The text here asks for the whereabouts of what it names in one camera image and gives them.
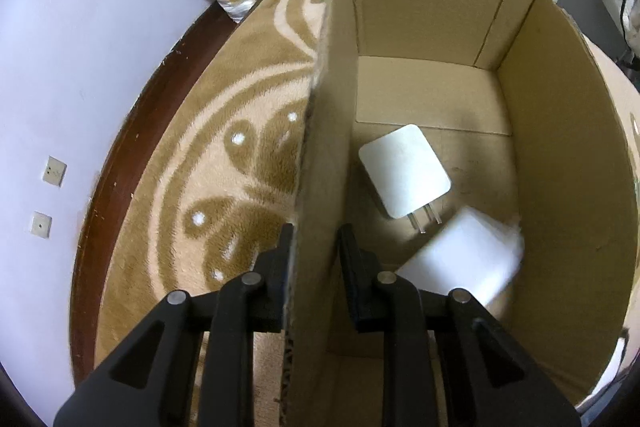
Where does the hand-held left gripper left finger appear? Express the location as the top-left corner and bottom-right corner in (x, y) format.
(52, 223), (296, 427)

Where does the white charger plug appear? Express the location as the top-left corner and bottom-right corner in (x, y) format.
(358, 124), (452, 235)

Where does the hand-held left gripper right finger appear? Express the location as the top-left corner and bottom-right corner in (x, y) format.
(339, 223), (581, 427)

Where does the brown cardboard box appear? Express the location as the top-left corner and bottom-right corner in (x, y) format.
(272, 0), (633, 427)

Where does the white rectangular box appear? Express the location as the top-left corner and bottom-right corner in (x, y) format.
(395, 206), (526, 323)

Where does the beige wall socket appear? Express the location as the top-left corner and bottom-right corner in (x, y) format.
(30, 210), (52, 239)
(42, 155), (67, 186)

